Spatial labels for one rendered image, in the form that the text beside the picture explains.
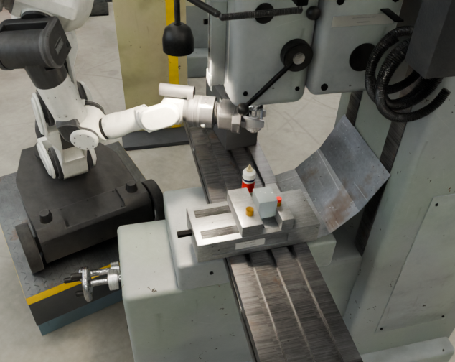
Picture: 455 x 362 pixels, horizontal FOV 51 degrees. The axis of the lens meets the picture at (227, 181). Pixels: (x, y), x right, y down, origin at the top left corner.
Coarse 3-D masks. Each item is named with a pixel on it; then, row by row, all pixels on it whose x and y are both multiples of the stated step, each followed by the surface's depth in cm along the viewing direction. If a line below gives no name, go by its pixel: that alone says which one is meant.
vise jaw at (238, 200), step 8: (232, 192) 133; (240, 192) 133; (248, 192) 134; (232, 200) 131; (240, 200) 131; (248, 200) 131; (232, 208) 131; (240, 208) 129; (240, 216) 126; (248, 216) 126; (256, 216) 126; (240, 224) 124; (248, 224) 124; (256, 224) 124; (240, 232) 125; (248, 232) 125; (256, 232) 126
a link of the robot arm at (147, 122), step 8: (160, 104) 126; (168, 104) 126; (136, 112) 130; (144, 112) 127; (152, 112) 127; (160, 112) 126; (168, 112) 126; (176, 112) 126; (136, 120) 131; (144, 120) 128; (152, 120) 128; (160, 120) 128; (168, 120) 127; (176, 120) 127; (144, 128) 130; (152, 128) 129; (160, 128) 129
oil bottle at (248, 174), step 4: (248, 168) 144; (252, 168) 144; (244, 172) 144; (248, 172) 144; (252, 172) 144; (244, 176) 144; (248, 176) 144; (252, 176) 144; (244, 180) 145; (248, 180) 145; (252, 180) 145; (244, 184) 146; (248, 184) 146; (252, 184) 146; (248, 188) 147; (252, 188) 147; (252, 192) 149
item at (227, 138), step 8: (208, 88) 170; (216, 88) 162; (224, 88) 162; (216, 96) 163; (224, 96) 158; (216, 128) 171; (224, 136) 164; (232, 136) 163; (240, 136) 164; (248, 136) 166; (256, 136) 167; (224, 144) 166; (232, 144) 165; (240, 144) 167; (248, 144) 168
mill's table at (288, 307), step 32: (192, 128) 176; (224, 160) 162; (256, 160) 163; (224, 192) 152; (256, 256) 130; (288, 256) 131; (256, 288) 124; (288, 288) 123; (320, 288) 123; (256, 320) 115; (288, 320) 115; (320, 320) 117; (256, 352) 110; (288, 352) 109; (320, 352) 109; (352, 352) 109
